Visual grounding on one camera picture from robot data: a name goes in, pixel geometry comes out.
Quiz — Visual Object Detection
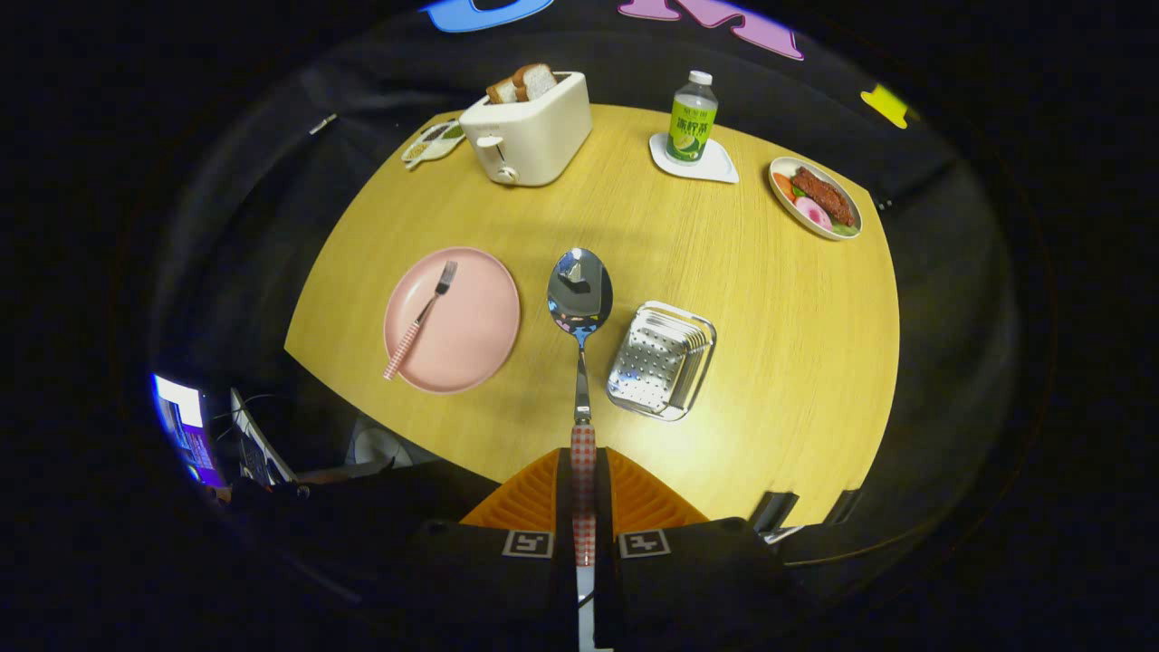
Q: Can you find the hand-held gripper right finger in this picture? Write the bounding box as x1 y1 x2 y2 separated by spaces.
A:
596 446 802 648

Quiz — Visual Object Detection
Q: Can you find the open grey laptop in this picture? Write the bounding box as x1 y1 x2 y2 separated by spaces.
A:
229 388 302 487

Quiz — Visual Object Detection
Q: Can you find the white toaster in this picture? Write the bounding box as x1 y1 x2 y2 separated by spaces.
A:
458 71 594 188

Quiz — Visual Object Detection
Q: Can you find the green label drink bottle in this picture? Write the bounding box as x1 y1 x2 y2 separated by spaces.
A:
666 71 719 165

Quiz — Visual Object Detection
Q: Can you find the white plate of food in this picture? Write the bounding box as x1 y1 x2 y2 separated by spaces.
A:
769 156 864 241

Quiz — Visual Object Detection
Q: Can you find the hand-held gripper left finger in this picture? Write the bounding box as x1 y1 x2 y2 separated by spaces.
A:
398 448 578 648

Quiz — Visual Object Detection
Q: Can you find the white coaster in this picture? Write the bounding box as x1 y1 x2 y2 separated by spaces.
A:
648 132 740 185

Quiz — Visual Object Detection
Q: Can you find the laptop screen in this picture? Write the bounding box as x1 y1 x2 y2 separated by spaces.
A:
152 373 220 487

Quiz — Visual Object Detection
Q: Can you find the white divided condiment dish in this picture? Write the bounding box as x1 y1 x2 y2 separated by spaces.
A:
401 119 467 171

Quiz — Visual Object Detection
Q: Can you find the perforated metal tray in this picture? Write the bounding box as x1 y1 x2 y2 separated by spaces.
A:
606 301 717 423

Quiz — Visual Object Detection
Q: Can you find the fork with red checked handle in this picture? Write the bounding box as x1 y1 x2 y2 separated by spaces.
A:
382 261 459 381

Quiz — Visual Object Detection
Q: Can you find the pink plate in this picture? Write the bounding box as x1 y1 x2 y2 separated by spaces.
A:
383 246 522 395

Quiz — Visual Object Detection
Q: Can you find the spoon with red checked handle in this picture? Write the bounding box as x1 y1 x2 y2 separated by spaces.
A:
547 247 614 568

